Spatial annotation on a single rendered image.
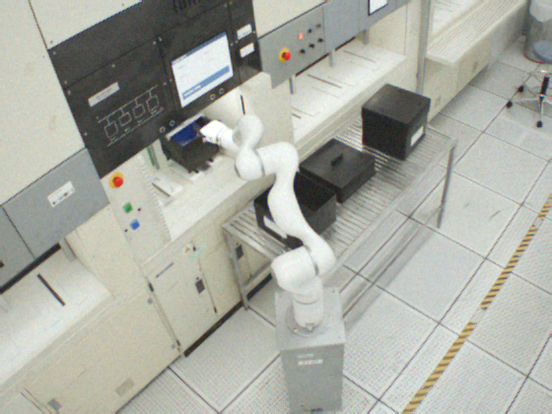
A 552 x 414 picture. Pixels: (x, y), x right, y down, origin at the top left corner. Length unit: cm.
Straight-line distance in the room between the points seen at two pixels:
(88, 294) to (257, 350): 108
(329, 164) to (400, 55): 119
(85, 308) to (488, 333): 217
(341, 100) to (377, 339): 140
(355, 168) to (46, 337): 166
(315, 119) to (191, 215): 92
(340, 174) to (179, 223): 81
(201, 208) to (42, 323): 92
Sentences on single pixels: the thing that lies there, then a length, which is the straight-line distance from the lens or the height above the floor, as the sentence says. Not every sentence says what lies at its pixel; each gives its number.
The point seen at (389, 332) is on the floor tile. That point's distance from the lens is 299.
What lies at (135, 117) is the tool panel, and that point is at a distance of 193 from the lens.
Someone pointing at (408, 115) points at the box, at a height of 101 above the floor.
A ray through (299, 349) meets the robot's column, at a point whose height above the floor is 73.
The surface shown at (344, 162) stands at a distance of 261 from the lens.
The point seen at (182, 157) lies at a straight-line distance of 250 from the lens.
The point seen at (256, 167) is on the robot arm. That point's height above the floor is 142.
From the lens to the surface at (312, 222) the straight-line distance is 229.
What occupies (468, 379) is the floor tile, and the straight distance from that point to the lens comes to 292.
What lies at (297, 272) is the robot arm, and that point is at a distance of 178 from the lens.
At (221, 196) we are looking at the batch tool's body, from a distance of 250.
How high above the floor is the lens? 258
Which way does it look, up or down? 46 degrees down
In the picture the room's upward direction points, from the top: 8 degrees counter-clockwise
